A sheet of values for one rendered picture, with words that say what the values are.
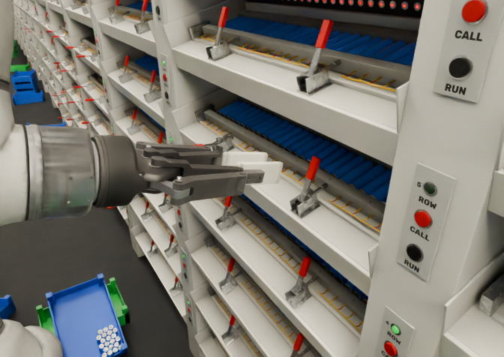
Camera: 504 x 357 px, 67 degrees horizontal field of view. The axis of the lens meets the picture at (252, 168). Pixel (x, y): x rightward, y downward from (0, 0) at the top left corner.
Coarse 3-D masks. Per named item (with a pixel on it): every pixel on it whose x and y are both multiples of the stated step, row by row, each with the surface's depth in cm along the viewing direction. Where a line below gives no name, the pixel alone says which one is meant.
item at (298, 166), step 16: (208, 112) 90; (224, 128) 85; (240, 128) 80; (256, 144) 75; (272, 144) 72; (272, 160) 70; (288, 160) 67; (304, 160) 66; (304, 176) 64; (320, 176) 61; (336, 192) 59; (352, 192) 57; (368, 208) 54; (384, 208) 52; (368, 224) 53
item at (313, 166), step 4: (312, 160) 57; (316, 160) 56; (320, 160) 56; (312, 164) 57; (316, 164) 56; (308, 168) 57; (312, 168) 57; (316, 168) 57; (308, 172) 57; (312, 172) 57; (308, 176) 57; (312, 176) 57; (308, 180) 57; (304, 184) 58; (308, 184) 57; (304, 188) 58; (308, 188) 58; (304, 192) 58; (300, 196) 58; (304, 196) 58; (308, 196) 59; (304, 200) 58
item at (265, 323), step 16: (192, 240) 108; (208, 240) 109; (192, 256) 109; (208, 256) 107; (224, 256) 106; (208, 272) 102; (224, 272) 101; (240, 272) 97; (224, 288) 95; (240, 288) 96; (256, 288) 93; (240, 304) 92; (256, 304) 90; (272, 304) 87; (240, 320) 89; (256, 320) 87; (272, 320) 86; (288, 320) 83; (256, 336) 84; (272, 336) 83; (288, 336) 82; (272, 352) 80; (288, 352) 80; (304, 352) 77
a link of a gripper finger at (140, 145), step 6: (138, 144) 46; (144, 144) 46; (150, 144) 47; (156, 144) 47; (162, 144) 48; (168, 144) 48; (174, 150) 48; (180, 150) 48; (186, 150) 49; (192, 150) 49; (198, 150) 49; (204, 150) 50; (210, 150) 50
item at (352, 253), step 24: (216, 96) 94; (192, 120) 93; (192, 144) 88; (240, 144) 80; (264, 192) 65; (288, 192) 64; (288, 216) 60; (312, 216) 58; (336, 216) 57; (360, 216) 56; (312, 240) 56; (336, 240) 53; (360, 240) 52; (336, 264) 53; (360, 264) 49; (360, 288) 51
